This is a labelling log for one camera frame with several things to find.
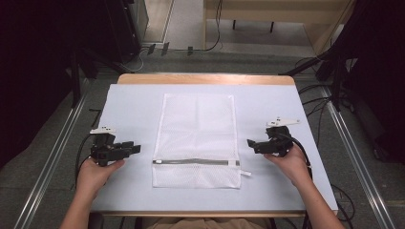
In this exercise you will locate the black cabinet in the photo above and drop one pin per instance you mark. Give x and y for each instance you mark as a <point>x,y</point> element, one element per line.
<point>127,25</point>

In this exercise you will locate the person's right hand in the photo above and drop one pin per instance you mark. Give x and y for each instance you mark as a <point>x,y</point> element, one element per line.
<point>293,165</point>

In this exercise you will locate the person's beige trousers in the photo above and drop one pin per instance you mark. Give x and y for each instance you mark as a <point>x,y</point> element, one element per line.
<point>207,224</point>

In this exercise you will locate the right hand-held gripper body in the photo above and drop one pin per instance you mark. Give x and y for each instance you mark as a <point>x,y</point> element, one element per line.
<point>277,144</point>

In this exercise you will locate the black curtain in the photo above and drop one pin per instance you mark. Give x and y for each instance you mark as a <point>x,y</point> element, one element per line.
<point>28,79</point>
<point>379,63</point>

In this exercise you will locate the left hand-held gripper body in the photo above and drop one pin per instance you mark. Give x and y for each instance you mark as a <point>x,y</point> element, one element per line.
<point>105,151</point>

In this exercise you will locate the white mesh laundry bag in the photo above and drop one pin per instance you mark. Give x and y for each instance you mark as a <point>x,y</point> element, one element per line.
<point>197,127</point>

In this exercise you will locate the wooden table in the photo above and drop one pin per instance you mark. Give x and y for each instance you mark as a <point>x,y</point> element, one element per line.
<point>203,79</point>

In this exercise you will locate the person's left hand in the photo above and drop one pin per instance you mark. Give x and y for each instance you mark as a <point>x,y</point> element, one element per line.
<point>92,176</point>

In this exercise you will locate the pale grey table mat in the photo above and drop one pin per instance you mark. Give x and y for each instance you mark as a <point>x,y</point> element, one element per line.
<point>133,105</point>

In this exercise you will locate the aluminium floor rail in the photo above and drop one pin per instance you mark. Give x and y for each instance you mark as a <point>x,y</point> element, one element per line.
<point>47,165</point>
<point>356,159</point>

